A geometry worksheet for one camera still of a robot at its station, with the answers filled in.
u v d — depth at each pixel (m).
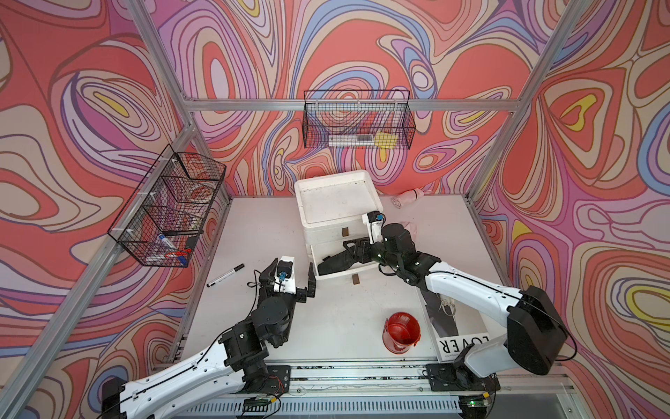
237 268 0.96
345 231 0.84
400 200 1.15
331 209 0.87
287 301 0.61
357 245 0.72
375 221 0.70
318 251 0.91
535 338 0.42
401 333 0.80
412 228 1.04
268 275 0.63
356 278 0.82
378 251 0.69
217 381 0.58
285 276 0.55
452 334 0.78
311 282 0.63
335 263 0.82
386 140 0.82
